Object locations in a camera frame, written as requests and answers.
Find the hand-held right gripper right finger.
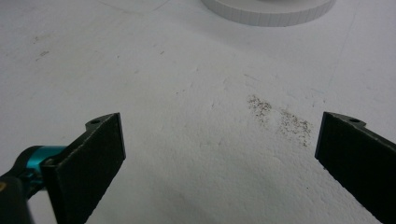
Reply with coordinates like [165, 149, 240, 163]
[314, 111, 396, 224]

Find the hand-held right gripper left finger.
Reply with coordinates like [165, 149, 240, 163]
[40, 112, 127, 224]

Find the white round ribbed tray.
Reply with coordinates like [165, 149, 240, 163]
[200, 0, 338, 28]

